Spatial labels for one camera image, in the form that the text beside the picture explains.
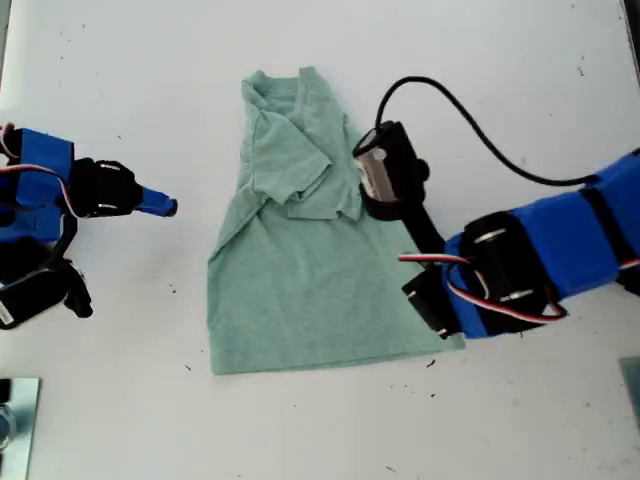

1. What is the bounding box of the green t-shirt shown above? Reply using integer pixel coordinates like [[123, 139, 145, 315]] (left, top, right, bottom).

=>
[[206, 64, 466, 376]]

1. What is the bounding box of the red white servo wire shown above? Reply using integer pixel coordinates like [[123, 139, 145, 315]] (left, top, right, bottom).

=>
[[398, 252, 570, 326], [0, 122, 79, 217]]

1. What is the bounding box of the black camera stalk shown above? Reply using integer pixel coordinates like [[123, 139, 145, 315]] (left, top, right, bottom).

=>
[[399, 199, 447, 274], [49, 214, 80, 271]]

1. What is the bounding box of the black camera box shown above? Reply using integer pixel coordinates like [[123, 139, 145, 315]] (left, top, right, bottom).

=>
[[0, 264, 95, 332], [352, 121, 432, 221]]

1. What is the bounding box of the black camera cable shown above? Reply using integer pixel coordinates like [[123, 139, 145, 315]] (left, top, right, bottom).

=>
[[374, 75, 601, 187]]

